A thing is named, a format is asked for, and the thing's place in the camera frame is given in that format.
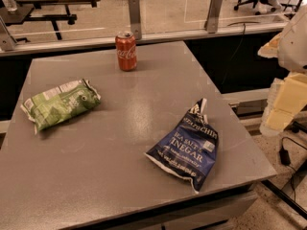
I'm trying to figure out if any middle metal glass bracket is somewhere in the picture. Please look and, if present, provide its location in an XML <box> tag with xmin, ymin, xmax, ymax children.
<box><xmin>128</xmin><ymin>0</ymin><xmax>142</xmax><ymax>40</ymax></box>

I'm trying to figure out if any blue chip bag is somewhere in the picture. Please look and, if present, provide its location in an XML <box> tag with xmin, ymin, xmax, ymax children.
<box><xmin>145</xmin><ymin>99</ymin><xmax>219</xmax><ymax>194</ymax></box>

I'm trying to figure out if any black bench table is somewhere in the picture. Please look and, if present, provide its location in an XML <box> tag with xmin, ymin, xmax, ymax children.
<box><xmin>0</xmin><ymin>0</ymin><xmax>101</xmax><ymax>40</ymax></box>

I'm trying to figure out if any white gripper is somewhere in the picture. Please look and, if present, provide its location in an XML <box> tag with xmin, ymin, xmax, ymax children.
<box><xmin>257</xmin><ymin>5</ymin><xmax>307</xmax><ymax>136</ymax></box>

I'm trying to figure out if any left metal glass bracket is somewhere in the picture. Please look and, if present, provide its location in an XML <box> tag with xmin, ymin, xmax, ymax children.
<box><xmin>0</xmin><ymin>16</ymin><xmax>16</xmax><ymax>51</ymax></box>

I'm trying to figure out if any metal glass bracket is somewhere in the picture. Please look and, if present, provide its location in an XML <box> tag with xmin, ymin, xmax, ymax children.
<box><xmin>204</xmin><ymin>0</ymin><xmax>223</xmax><ymax>34</ymax></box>
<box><xmin>0</xmin><ymin>16</ymin><xmax>16</xmax><ymax>51</ymax></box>
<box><xmin>128</xmin><ymin>0</ymin><xmax>142</xmax><ymax>40</ymax></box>

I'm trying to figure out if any green chip bag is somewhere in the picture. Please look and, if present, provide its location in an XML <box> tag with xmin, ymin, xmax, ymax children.
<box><xmin>20</xmin><ymin>79</ymin><xmax>101</xmax><ymax>132</ymax></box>

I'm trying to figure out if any right metal glass bracket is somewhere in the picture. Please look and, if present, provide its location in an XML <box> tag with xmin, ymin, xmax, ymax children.
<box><xmin>204</xmin><ymin>0</ymin><xmax>223</xmax><ymax>34</ymax></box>

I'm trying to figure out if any black power adapter cable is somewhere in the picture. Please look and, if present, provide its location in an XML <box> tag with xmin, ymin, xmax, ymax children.
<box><xmin>278</xmin><ymin>136</ymin><xmax>307</xmax><ymax>203</ymax></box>

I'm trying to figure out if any red coke can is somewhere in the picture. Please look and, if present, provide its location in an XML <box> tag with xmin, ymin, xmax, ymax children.
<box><xmin>115</xmin><ymin>31</ymin><xmax>137</xmax><ymax>71</ymax></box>

